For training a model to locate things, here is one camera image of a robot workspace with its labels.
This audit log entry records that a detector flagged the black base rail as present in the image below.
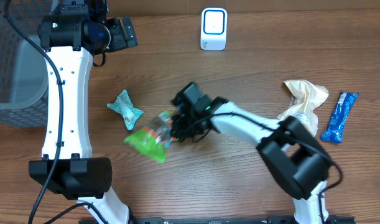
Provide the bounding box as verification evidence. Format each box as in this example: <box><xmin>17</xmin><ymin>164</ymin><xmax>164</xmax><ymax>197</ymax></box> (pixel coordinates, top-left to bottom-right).
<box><xmin>78</xmin><ymin>216</ymin><xmax>356</xmax><ymax>224</ymax></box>

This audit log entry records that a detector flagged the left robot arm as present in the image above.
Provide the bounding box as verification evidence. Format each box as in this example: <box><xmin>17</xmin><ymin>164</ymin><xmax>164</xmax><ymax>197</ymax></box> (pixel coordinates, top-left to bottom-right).
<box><xmin>29</xmin><ymin>0</ymin><xmax>136</xmax><ymax>223</ymax></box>

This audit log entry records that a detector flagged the blue snack bar wrapper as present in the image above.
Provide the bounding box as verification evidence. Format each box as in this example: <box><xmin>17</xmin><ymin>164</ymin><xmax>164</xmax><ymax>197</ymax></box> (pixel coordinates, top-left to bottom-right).
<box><xmin>320</xmin><ymin>91</ymin><xmax>359</xmax><ymax>144</ymax></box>

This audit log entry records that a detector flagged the white barcode scanner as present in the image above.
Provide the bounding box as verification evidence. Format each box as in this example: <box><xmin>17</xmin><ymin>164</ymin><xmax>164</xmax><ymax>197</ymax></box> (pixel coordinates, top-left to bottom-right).
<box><xmin>200</xmin><ymin>7</ymin><xmax>228</xmax><ymax>51</ymax></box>

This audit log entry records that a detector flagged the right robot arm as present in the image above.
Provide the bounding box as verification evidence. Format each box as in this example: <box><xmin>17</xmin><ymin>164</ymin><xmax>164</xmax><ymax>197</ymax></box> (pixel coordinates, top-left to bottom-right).
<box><xmin>170</xmin><ymin>82</ymin><xmax>333</xmax><ymax>223</ymax></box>

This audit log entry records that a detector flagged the beige snack pouch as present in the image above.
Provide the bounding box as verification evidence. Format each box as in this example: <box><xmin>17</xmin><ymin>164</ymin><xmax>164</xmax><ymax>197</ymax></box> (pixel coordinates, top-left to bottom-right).
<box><xmin>277</xmin><ymin>80</ymin><xmax>329</xmax><ymax>136</ymax></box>

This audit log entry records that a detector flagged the light green wipes packet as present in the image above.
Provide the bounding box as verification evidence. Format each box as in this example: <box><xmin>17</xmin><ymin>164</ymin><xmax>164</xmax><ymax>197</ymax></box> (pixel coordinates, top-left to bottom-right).
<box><xmin>107</xmin><ymin>90</ymin><xmax>143</xmax><ymax>131</ymax></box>

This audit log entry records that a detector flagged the green snack bag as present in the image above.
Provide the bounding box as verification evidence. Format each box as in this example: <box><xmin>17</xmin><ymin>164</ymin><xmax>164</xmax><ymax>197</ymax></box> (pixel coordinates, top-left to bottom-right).
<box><xmin>124</xmin><ymin>111</ymin><xmax>175</xmax><ymax>163</ymax></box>

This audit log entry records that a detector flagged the grey plastic mesh basket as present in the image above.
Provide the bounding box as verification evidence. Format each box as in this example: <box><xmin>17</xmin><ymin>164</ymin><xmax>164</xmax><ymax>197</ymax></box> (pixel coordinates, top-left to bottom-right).
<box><xmin>0</xmin><ymin>0</ymin><xmax>52</xmax><ymax>128</ymax></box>

